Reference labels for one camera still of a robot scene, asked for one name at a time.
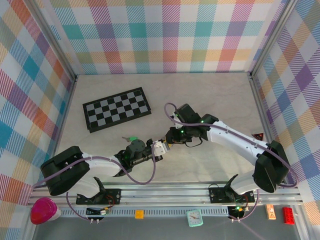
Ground black grey chessboard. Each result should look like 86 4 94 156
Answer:
82 86 153 134

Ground teal alarm clock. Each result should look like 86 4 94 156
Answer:
186 209 204 228

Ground small black controller board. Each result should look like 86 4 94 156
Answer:
86 206 111 217
228 205 246 219

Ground pink plastic cup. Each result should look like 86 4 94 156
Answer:
29 196 62 225

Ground large red toy brick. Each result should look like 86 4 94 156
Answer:
282 206 296 224

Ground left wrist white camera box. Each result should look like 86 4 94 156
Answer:
152 140 171 156

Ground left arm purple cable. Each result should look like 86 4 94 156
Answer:
32 141 157 222

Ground aluminium mounting rail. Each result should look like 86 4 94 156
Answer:
29 182 304 209

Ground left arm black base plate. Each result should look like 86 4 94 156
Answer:
75 188 122 206

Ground grey slotted cable duct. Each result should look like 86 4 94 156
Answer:
59 207 231 218

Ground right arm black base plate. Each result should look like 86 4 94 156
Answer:
208 186 256 204

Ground aluminium table side rail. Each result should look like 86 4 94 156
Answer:
248 73 278 157
43 74 78 187

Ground aluminium frame post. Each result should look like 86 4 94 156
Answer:
31 0 78 82
249 0 300 80

